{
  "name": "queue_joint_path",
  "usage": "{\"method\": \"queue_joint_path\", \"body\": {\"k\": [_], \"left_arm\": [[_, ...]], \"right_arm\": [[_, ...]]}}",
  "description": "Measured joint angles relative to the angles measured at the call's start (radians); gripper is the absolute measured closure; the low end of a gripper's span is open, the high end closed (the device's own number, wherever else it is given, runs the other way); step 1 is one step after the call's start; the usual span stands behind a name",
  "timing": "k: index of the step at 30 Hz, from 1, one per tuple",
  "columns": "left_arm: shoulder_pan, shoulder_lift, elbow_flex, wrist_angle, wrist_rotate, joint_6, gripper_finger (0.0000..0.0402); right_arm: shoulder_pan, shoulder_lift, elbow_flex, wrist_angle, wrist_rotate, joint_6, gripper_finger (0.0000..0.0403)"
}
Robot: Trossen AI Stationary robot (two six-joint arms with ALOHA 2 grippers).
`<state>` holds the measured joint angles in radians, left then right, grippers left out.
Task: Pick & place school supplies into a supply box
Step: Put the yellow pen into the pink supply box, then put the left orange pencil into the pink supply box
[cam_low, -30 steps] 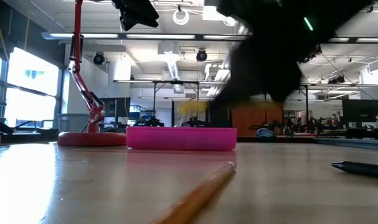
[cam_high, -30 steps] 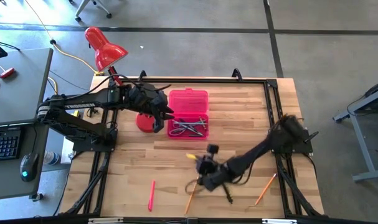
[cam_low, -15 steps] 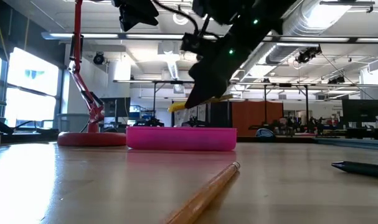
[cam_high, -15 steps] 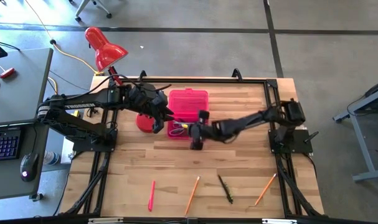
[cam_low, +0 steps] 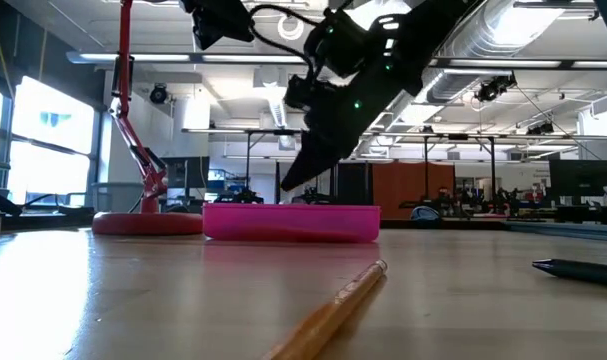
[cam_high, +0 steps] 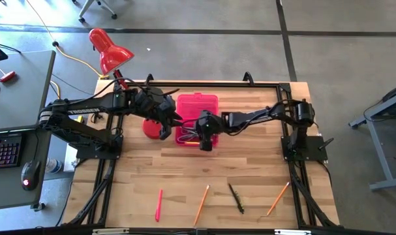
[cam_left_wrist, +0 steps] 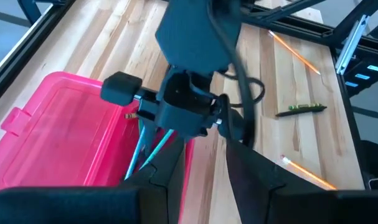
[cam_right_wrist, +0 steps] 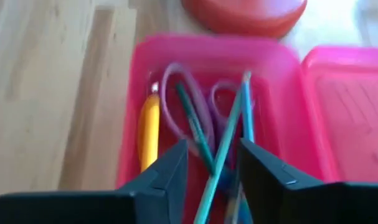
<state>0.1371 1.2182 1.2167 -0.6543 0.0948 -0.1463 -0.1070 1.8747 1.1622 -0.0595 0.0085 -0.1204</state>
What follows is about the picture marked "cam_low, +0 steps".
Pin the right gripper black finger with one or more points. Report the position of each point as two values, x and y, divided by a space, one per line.
318 160

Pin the pink plastic supply box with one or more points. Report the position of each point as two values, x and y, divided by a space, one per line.
293 222

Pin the orange pencil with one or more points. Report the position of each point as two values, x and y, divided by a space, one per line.
328 315

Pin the matte black clip pen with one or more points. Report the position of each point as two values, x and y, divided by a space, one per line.
583 272

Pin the black background robot arm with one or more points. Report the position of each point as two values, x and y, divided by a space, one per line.
315 196
240 196

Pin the black curtain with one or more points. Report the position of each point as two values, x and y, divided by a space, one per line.
353 182

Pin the orange partition panel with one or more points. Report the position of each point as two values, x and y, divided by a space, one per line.
403 185

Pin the black round ceiling fixture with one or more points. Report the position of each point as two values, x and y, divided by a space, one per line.
158 93

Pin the blue white round object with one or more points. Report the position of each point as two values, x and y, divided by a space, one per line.
425 213

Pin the black ceiling track light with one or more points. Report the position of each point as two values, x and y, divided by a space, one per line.
493 89

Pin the black monitor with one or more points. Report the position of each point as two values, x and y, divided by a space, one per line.
580 177

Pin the blue-grey side table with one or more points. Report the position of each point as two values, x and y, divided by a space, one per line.
573 231

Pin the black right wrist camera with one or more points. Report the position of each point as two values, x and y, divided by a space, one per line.
303 92

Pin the black background rig frame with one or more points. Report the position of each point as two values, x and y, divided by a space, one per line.
426 170
248 165

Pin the black aluminium table frame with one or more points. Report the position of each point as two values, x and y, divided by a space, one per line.
58 212

